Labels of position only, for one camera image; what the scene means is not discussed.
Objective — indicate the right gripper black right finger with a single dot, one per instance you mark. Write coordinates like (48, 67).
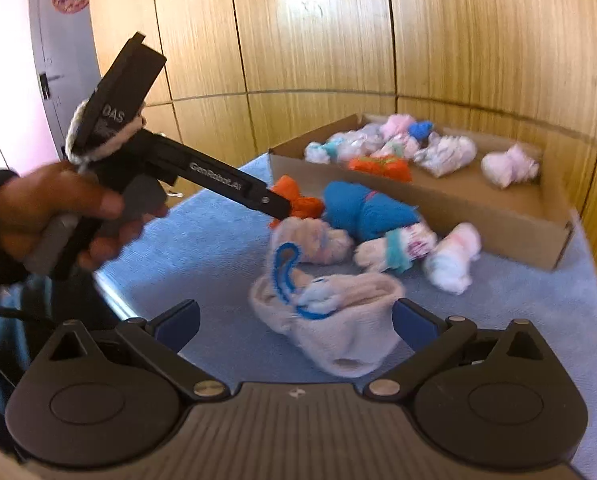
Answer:
(435, 344)

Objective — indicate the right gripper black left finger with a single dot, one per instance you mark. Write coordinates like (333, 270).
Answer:
(156, 345)

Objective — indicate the pale pink sock roll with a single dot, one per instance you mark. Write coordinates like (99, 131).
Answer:
(513, 166)

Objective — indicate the white purple-spotted sock roll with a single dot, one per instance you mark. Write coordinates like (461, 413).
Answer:
(445, 155)

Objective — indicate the person's left hand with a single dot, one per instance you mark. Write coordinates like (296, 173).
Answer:
(27, 204)

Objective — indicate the white pink sock roll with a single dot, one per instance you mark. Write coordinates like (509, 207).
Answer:
(447, 266)

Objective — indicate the white blue-trimmed sock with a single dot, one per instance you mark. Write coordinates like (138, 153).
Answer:
(342, 322)

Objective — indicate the white teal sock bundle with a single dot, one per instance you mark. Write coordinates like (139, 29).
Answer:
(396, 250)

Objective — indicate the blue towel mat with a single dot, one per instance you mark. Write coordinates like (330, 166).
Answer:
(212, 250)

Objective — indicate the grey door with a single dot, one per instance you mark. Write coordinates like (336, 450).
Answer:
(65, 60)

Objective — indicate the blue knit sock roll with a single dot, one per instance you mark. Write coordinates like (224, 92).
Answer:
(364, 213)

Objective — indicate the white orange sock bundle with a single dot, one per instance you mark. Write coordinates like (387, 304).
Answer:
(317, 241)

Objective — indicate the wooden wardrobe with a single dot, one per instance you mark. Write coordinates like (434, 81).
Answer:
(243, 75)

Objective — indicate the brown cardboard box tray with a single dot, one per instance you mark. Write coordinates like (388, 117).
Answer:
(529, 222)

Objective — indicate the orange green sock roll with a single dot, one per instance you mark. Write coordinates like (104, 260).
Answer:
(389, 167)

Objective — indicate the grey sock roll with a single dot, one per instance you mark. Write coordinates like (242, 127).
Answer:
(366, 140)

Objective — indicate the pink fluffy sock bundle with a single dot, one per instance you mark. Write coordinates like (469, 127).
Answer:
(406, 125)

